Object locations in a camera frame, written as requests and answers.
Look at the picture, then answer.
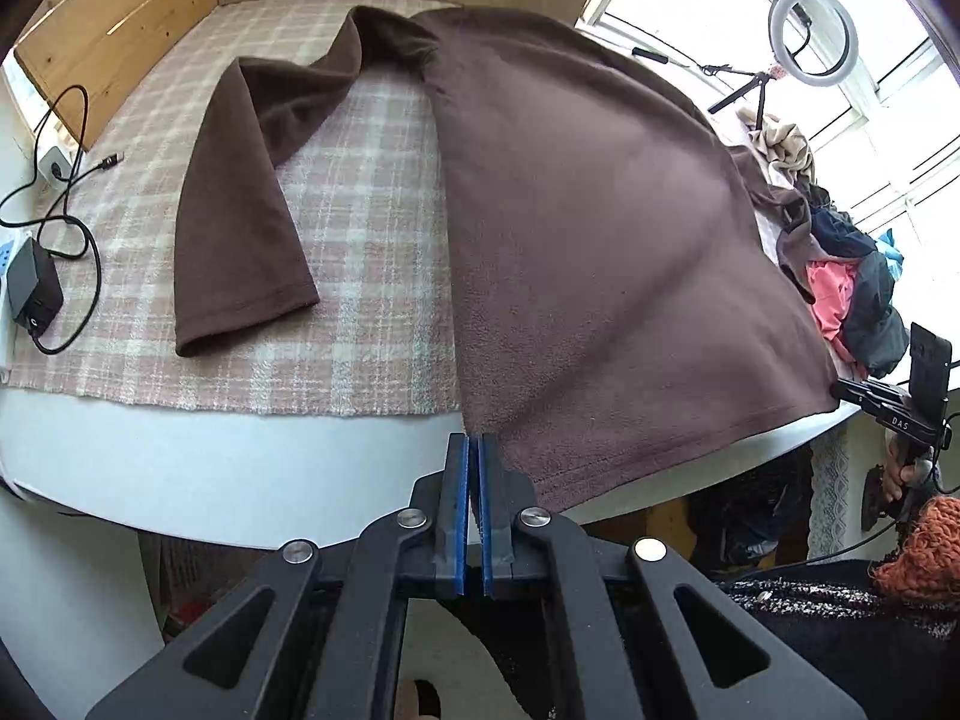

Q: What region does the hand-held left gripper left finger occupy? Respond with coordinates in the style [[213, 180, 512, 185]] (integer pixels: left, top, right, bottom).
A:
[[86, 433, 470, 720]]

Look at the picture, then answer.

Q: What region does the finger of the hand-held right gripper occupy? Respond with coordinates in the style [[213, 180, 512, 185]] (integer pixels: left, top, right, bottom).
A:
[[830, 379, 882, 410]]

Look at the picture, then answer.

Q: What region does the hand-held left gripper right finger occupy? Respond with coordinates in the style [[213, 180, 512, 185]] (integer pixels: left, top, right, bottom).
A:
[[480, 433, 863, 720]]

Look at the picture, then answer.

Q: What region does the brown fleece sweater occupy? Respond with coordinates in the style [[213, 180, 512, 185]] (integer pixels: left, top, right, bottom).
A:
[[174, 6, 842, 515]]

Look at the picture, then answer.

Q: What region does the person's right hand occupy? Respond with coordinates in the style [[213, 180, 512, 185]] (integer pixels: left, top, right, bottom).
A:
[[883, 439, 942, 503]]

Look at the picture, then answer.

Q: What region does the dark grey garment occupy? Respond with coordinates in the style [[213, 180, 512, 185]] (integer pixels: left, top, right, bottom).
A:
[[836, 251, 910, 380]]

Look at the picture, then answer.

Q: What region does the pink garment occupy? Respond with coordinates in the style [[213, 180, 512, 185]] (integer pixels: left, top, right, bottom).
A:
[[805, 259, 857, 361]]

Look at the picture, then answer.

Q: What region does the white lace cloth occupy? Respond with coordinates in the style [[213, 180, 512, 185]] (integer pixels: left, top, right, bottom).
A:
[[808, 427, 850, 560]]

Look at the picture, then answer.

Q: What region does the dark cloth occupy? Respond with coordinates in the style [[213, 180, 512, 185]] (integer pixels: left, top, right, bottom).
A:
[[686, 457, 815, 567]]

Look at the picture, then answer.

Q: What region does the navy garment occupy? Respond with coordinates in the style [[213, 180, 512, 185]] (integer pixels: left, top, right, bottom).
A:
[[802, 195, 878, 260]]

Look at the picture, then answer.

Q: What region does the right arm in dark sleeve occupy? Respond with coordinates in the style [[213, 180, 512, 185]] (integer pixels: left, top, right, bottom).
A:
[[712, 559, 960, 720]]

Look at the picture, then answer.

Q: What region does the pink plaid blanket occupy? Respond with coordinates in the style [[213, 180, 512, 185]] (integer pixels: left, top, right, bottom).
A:
[[0, 0, 863, 421]]

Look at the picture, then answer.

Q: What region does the black power adapter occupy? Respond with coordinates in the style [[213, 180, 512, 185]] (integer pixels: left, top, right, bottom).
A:
[[9, 238, 65, 336]]

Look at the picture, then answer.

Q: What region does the white power strip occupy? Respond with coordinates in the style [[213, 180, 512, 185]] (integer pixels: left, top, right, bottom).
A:
[[0, 236, 20, 322]]

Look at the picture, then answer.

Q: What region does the pine plank panel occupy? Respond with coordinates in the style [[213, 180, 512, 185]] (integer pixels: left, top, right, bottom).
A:
[[15, 0, 226, 152]]

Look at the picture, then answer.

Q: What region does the black cable with inline controller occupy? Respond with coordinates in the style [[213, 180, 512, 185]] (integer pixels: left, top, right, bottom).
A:
[[630, 45, 758, 80]]

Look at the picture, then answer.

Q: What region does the black usb cable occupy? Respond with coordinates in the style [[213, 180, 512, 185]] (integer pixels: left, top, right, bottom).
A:
[[0, 85, 127, 230]]

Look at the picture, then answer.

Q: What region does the white wall charger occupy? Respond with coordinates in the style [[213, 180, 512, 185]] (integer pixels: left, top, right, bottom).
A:
[[37, 148, 76, 188]]

